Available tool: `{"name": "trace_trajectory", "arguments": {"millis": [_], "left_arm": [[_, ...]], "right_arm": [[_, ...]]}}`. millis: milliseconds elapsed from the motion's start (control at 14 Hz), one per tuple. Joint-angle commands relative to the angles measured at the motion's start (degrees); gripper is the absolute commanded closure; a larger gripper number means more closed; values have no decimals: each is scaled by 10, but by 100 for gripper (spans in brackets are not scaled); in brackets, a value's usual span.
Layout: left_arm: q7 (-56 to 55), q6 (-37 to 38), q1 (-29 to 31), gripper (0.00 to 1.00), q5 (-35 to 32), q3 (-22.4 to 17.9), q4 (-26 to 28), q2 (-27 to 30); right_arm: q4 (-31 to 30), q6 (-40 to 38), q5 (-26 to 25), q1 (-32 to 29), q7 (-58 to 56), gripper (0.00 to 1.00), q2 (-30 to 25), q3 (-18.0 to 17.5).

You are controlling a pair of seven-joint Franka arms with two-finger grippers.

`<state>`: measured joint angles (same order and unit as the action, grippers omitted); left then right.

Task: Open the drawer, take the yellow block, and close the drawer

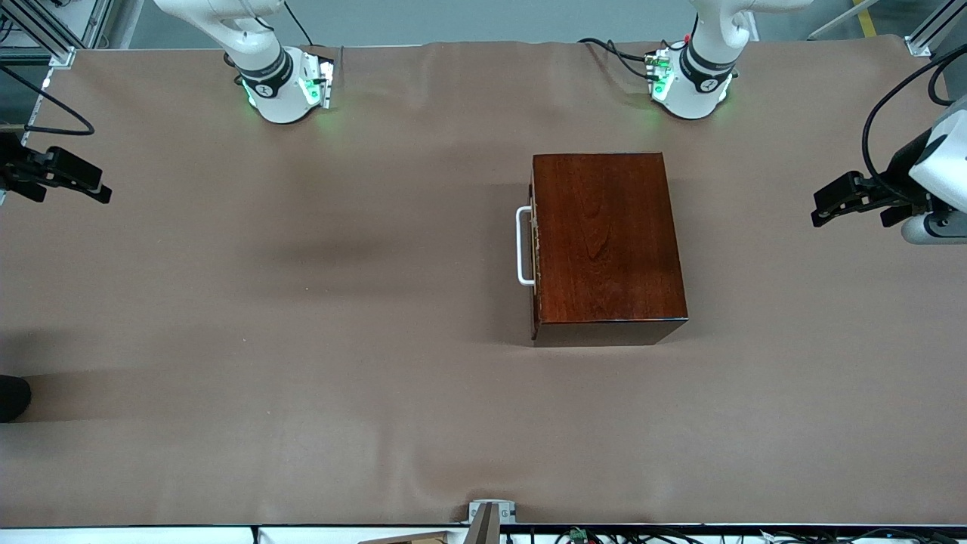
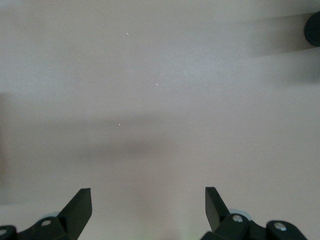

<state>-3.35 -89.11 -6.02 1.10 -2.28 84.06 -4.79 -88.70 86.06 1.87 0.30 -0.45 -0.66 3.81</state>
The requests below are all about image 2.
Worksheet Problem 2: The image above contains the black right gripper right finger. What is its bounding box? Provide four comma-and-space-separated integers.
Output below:
202, 186, 308, 240

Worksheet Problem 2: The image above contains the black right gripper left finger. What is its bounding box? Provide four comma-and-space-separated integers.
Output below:
0, 187, 93, 240

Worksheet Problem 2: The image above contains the black round object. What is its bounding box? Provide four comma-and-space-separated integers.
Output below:
303, 11, 320, 48

